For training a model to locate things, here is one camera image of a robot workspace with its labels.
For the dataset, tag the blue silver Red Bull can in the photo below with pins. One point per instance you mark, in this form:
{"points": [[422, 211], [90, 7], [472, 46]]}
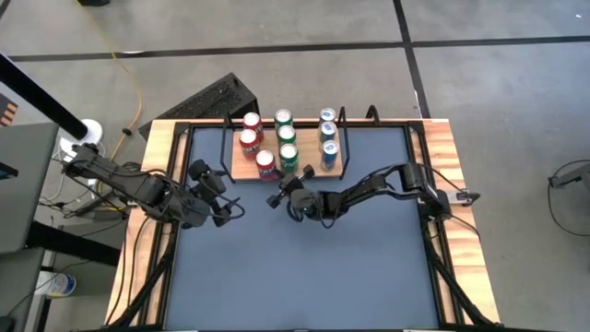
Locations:
{"points": [[327, 130], [327, 115], [330, 154]]}

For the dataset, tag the white round pole base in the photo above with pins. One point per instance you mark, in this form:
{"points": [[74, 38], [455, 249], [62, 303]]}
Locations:
{"points": [[94, 131]]}

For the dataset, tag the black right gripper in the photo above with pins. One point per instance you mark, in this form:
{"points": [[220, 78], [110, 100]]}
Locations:
{"points": [[302, 200]]}

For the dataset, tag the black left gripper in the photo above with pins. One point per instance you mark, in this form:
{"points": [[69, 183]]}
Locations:
{"points": [[207, 198]]}

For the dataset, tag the wooden shelf with black frame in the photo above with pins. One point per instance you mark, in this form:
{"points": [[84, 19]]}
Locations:
{"points": [[309, 161]]}

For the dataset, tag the black pole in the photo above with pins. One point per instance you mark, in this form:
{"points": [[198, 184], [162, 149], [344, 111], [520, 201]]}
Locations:
{"points": [[41, 99]]}

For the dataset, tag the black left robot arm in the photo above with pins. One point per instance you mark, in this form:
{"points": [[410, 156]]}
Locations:
{"points": [[133, 186]]}

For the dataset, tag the orange striped box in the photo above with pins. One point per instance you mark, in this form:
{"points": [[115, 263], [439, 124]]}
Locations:
{"points": [[8, 113]]}

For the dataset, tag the green Sprite can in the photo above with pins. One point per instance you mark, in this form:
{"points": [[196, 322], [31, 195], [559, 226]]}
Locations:
{"points": [[289, 157], [283, 116], [286, 134]]}

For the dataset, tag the grey desk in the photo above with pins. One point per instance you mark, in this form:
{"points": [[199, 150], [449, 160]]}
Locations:
{"points": [[23, 193]]}

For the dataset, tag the red Fanta can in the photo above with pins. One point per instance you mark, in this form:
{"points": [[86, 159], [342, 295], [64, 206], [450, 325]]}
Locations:
{"points": [[252, 123], [249, 142], [266, 165]]}

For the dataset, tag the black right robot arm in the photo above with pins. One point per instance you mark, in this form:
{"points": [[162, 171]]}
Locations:
{"points": [[392, 189]]}

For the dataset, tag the black metal rig frame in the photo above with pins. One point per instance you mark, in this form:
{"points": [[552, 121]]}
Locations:
{"points": [[184, 129]]}

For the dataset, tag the white blue container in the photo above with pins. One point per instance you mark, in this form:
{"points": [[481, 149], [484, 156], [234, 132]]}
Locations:
{"points": [[57, 285]]}

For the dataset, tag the black perforated metal case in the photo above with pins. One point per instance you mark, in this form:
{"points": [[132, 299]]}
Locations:
{"points": [[207, 99]]}

